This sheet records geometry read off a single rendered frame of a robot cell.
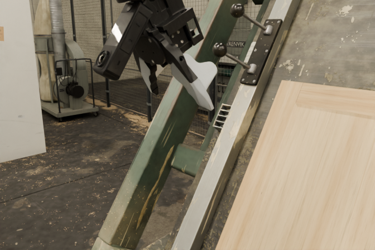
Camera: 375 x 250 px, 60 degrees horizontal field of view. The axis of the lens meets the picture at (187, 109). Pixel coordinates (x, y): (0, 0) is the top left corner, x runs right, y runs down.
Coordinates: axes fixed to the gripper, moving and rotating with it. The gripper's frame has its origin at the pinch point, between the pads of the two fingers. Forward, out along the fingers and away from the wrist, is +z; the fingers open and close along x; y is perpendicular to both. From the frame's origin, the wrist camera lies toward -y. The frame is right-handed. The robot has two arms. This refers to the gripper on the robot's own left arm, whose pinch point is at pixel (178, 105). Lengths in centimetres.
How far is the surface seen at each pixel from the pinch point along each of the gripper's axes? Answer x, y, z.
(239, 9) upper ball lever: 16.7, 36.5, 0.2
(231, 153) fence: 9.2, 12.5, 26.5
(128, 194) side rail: 32.7, -9.3, 32.7
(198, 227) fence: 7.9, -5.0, 34.2
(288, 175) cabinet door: -5.3, 14.1, 28.8
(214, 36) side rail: 36, 42, 11
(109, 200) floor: 201, 4, 157
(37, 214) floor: 219, -45, 131
